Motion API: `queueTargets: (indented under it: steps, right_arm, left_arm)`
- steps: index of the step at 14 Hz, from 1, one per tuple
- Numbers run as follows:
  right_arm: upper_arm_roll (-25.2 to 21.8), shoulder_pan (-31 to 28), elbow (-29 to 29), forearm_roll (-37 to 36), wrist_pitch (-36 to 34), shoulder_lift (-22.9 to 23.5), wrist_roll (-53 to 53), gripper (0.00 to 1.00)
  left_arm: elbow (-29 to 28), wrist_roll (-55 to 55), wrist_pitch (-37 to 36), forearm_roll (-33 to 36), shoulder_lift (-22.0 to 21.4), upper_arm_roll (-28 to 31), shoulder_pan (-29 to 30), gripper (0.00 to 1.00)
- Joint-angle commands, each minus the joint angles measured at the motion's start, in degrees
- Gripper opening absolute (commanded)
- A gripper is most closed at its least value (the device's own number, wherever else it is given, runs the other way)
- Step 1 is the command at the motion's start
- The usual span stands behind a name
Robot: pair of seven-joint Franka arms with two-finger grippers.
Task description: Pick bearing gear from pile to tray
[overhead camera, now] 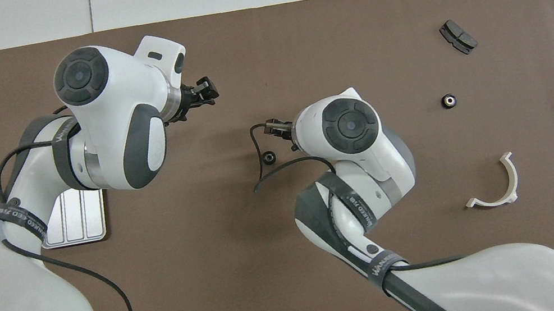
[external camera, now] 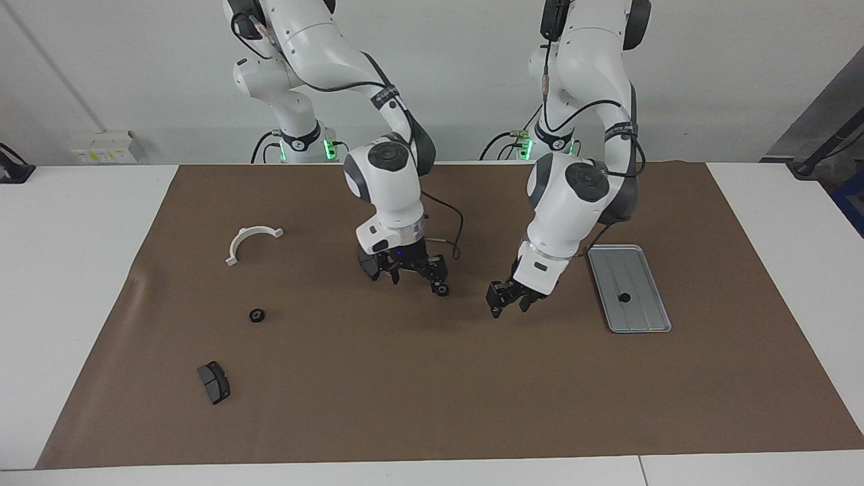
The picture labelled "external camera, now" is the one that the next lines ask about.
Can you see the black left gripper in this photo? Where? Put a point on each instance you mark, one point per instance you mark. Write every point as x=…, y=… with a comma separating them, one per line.
x=516, y=289

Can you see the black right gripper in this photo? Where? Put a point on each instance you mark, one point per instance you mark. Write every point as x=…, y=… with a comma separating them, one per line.
x=408, y=260

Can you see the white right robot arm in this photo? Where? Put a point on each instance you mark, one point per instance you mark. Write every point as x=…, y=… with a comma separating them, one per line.
x=385, y=182

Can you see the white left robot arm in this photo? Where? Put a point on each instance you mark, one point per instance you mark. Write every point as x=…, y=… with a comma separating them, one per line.
x=567, y=216

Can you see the silver metal tray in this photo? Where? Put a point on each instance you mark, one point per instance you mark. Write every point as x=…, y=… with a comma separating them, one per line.
x=641, y=310

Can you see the brown table mat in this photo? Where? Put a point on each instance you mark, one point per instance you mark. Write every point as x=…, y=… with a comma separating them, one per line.
x=472, y=378

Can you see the black pole stand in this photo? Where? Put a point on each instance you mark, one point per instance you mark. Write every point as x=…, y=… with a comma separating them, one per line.
x=820, y=152

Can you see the blue crate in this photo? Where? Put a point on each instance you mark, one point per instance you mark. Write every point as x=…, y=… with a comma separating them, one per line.
x=852, y=202

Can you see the grey slanted panel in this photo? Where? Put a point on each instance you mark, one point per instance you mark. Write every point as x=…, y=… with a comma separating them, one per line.
x=823, y=101

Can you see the black clamp base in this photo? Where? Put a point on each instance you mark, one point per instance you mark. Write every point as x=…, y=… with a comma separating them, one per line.
x=13, y=172

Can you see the white curved plastic bracket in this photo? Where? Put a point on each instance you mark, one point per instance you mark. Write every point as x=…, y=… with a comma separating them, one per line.
x=260, y=229

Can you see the white wall socket box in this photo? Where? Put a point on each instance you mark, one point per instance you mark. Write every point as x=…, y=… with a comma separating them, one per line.
x=101, y=145

